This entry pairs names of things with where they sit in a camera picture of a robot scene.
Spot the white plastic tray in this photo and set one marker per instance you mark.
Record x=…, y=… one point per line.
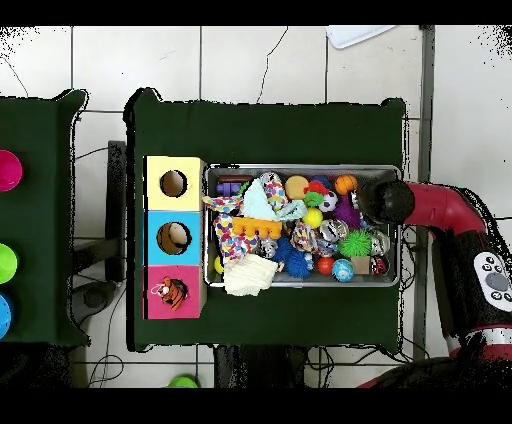
x=356, y=36

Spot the green spiky ball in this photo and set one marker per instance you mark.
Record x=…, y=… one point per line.
x=356, y=242

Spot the orange mini basketball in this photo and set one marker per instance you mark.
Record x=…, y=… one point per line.
x=346, y=184

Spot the green round object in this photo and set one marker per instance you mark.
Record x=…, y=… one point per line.
x=183, y=382

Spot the dark green table cloth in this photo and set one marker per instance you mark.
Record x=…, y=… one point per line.
x=260, y=132
x=36, y=220

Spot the blue globe ball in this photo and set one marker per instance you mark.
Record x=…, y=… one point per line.
x=343, y=270

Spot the grey round base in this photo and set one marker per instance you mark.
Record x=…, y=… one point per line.
x=96, y=298

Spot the orange striped tiger toy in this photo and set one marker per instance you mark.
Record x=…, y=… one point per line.
x=172, y=294

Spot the green bowl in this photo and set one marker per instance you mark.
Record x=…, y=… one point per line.
x=7, y=264

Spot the black metal stand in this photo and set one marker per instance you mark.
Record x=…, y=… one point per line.
x=116, y=200

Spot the purple spiky ball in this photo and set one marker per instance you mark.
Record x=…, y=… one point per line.
x=347, y=214

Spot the metal mesh bin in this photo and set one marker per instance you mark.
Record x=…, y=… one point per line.
x=304, y=282

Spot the pink bowl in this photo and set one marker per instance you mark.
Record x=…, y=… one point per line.
x=8, y=171

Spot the wooden box with three holes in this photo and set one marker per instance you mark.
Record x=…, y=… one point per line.
x=176, y=200

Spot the orange foam disc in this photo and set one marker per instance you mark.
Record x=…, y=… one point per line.
x=296, y=187

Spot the cream waffle cloth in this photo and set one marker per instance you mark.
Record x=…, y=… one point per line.
x=248, y=278

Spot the orange building block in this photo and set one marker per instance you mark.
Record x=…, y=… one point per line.
x=256, y=228

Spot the blue bowl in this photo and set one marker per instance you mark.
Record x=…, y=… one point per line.
x=4, y=316

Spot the colourful dotted cloth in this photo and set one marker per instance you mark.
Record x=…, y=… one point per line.
x=230, y=240

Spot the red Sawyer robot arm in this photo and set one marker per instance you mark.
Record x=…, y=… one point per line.
x=440, y=208

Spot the small soccer ball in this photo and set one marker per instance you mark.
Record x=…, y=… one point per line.
x=328, y=202

